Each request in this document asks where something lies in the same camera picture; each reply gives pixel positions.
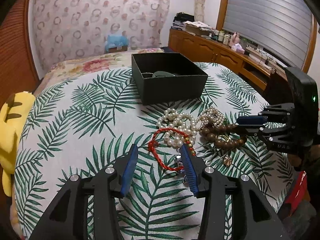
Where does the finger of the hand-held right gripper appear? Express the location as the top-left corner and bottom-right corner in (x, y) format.
(231, 124), (293, 143)
(236, 104), (295, 127)

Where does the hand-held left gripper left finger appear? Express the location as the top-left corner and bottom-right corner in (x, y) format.
(29, 144), (139, 240)

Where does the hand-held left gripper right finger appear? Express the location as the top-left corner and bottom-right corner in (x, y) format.
(179, 144), (292, 240)

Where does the silver blue hairpin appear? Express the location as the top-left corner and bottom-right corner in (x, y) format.
(175, 154), (189, 184)

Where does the red braided bracelet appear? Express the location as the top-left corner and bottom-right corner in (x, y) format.
(148, 127), (197, 173)

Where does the brown wooden bead bracelet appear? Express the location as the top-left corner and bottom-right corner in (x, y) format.
(200, 124), (248, 151)

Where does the cream pearl bracelet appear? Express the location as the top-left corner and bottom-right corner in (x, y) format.
(196, 107), (225, 128)

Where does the white pearl necklace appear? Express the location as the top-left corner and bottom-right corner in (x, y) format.
(157, 108), (200, 147)

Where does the black cardboard box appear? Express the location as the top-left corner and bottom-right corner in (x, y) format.
(131, 52), (209, 105)

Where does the green leaf print cloth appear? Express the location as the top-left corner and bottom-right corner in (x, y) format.
(14, 62), (295, 240)

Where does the red patterned blanket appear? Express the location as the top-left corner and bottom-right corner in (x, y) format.
(285, 171), (308, 205)

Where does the row of cosmetic bottles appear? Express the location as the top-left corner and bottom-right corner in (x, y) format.
(212, 29), (232, 46)

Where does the wooden cabinet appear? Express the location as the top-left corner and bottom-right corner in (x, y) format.
(169, 28), (288, 90)

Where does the grey window blind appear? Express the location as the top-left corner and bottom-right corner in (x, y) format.
(222, 0), (313, 68)

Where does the cardboard box with papers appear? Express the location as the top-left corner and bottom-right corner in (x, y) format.
(184, 20), (213, 36)

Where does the navy blanket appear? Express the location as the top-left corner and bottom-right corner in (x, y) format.
(160, 46), (180, 54)

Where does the floral blanket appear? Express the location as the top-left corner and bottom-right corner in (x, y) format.
(45, 47), (165, 80)

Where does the pile of dark clothes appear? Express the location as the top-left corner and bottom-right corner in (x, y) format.
(172, 12), (195, 29)

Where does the yellow plush toy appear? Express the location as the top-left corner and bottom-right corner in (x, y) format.
(0, 92), (36, 197)

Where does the narrow cream curtain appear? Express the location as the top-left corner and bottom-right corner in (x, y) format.
(194, 0), (207, 23)

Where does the wooden slatted wardrobe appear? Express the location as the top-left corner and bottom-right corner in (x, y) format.
(0, 0), (40, 105)

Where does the ring pattern curtain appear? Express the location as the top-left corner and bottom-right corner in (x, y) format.
(30, 0), (171, 72)

